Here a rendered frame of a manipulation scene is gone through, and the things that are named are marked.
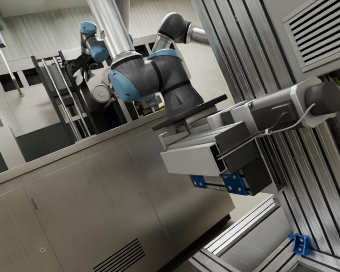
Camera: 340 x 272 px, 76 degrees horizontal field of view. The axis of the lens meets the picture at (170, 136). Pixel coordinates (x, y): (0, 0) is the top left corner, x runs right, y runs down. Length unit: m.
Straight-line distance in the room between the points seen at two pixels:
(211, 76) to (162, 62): 3.47
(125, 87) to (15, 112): 1.22
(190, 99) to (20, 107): 1.35
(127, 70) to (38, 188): 0.71
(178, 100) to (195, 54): 3.49
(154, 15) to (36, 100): 2.87
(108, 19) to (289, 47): 0.54
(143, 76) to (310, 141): 0.52
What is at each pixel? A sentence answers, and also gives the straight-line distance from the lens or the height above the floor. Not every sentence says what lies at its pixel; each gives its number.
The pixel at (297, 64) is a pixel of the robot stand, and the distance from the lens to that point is 0.59.
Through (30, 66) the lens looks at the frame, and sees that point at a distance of 1.95.
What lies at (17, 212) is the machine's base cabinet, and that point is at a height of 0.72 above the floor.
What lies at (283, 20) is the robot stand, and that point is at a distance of 0.59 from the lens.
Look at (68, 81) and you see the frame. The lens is 1.45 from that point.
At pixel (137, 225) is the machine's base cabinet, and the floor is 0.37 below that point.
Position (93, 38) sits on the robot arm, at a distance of 1.20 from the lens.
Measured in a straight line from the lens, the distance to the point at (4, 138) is 1.55.
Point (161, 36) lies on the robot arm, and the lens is 1.19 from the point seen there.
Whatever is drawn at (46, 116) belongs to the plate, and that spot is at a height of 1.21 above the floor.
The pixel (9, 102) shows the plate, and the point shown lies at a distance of 1.87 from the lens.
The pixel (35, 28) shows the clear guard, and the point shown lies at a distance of 1.94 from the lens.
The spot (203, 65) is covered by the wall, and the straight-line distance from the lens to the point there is 4.22.
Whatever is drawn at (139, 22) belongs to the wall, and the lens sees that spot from 4.07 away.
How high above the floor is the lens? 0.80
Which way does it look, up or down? 3 degrees down
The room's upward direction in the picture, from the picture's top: 24 degrees counter-clockwise
